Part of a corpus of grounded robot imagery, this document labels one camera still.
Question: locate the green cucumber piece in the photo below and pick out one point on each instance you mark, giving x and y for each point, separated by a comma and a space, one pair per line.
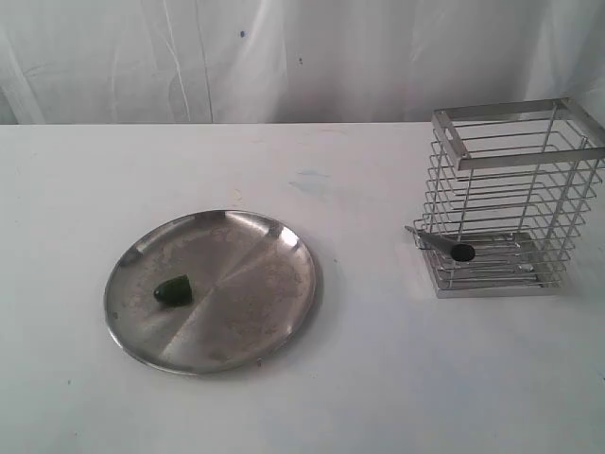
175, 291

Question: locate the black handled serrated knife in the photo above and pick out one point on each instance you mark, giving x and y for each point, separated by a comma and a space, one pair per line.
455, 250

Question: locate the round steel plate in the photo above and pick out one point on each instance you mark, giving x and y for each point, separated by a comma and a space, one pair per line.
254, 281

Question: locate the steel wire utensil rack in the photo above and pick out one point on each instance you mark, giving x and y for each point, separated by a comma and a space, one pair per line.
515, 181

